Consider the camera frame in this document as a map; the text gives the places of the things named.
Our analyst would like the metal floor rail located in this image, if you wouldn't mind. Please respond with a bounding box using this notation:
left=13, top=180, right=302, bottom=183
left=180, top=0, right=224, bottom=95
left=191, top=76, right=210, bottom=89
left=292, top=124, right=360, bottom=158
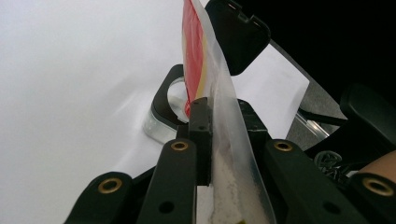
left=293, top=110, right=332, bottom=139

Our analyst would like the black chair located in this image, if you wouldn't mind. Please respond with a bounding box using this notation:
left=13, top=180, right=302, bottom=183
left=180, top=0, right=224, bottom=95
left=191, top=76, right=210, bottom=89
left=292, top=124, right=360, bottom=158
left=339, top=83, right=396, bottom=150

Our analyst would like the red and white powder pouch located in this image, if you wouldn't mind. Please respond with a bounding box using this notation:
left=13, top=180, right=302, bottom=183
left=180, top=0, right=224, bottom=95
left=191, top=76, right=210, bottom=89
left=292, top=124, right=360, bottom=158
left=181, top=0, right=278, bottom=224

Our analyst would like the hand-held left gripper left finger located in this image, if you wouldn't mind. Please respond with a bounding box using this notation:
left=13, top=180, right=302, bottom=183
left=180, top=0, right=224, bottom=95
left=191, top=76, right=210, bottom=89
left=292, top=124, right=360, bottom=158
left=188, top=96, right=214, bottom=187

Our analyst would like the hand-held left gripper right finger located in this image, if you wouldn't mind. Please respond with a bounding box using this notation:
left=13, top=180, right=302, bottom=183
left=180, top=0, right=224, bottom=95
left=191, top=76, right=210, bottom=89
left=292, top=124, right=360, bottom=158
left=237, top=98, right=272, bottom=147

